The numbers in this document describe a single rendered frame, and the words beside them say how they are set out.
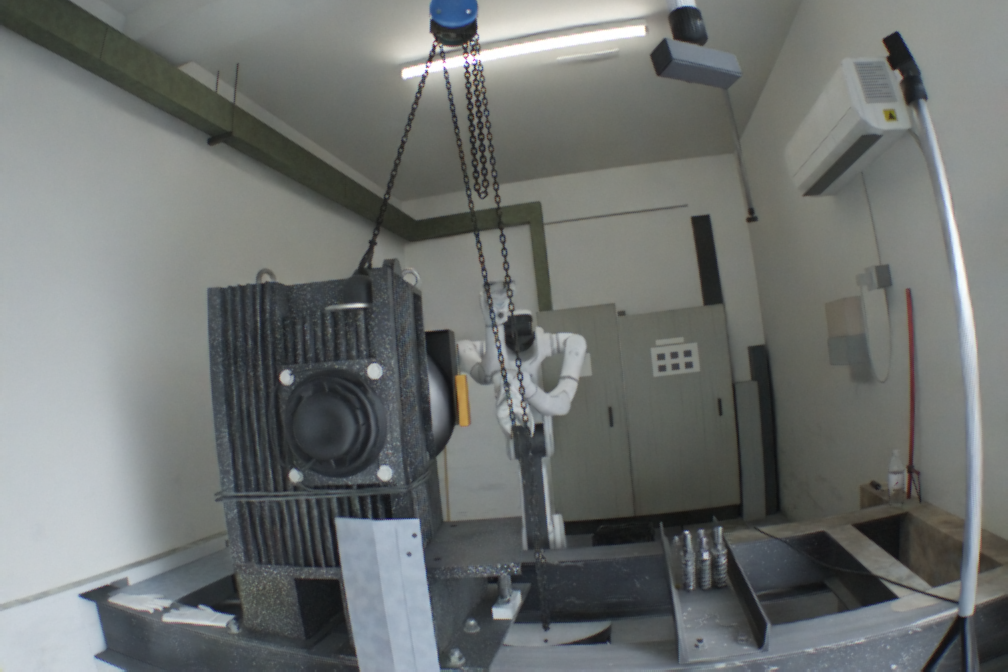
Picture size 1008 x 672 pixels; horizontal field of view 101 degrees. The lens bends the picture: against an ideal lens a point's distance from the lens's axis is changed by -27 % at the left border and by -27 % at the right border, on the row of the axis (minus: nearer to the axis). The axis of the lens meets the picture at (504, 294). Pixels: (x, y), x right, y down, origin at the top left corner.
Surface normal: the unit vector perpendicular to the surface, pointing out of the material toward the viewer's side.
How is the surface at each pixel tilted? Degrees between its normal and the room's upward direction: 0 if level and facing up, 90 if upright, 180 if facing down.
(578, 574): 90
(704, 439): 90
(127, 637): 90
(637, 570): 90
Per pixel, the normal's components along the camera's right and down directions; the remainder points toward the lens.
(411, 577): 0.00, -0.14
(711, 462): -0.22, -0.11
